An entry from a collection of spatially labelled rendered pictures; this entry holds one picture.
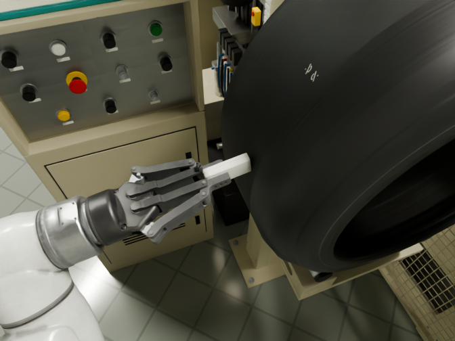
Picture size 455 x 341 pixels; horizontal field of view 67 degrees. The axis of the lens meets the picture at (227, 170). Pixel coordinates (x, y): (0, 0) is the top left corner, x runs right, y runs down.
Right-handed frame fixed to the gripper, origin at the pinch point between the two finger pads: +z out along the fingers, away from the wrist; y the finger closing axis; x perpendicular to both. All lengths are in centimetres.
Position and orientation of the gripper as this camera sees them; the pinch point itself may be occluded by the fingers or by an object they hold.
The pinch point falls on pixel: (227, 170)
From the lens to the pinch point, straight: 50.6
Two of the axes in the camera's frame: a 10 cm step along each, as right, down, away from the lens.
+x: 1.3, 5.6, 8.1
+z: 9.3, -3.6, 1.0
